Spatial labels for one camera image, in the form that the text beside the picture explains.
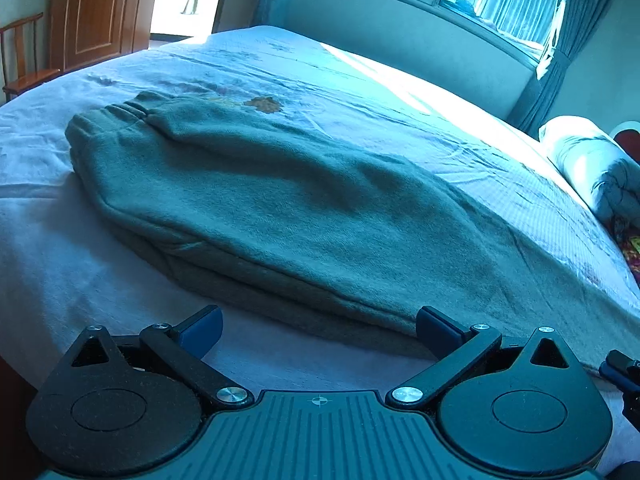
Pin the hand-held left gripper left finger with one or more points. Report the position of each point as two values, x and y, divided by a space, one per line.
202 332

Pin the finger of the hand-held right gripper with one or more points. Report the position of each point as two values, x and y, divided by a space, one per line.
612 372

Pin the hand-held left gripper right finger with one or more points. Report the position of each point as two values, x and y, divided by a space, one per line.
435 330

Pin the green pants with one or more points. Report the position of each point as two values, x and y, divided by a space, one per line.
300 210

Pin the colourful patterned blanket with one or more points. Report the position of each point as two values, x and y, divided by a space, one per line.
631 250

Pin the bed with floral sheet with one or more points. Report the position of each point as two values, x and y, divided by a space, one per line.
75 270

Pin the folded grey quilt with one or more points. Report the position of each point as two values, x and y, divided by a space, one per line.
590 165

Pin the wooden chair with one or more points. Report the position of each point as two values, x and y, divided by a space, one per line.
30 77

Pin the dark cloth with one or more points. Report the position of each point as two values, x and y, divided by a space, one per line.
465 5

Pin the brown wooden door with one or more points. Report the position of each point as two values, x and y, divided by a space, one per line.
100 15

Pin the sheer light curtain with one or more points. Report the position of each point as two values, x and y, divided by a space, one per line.
525 0

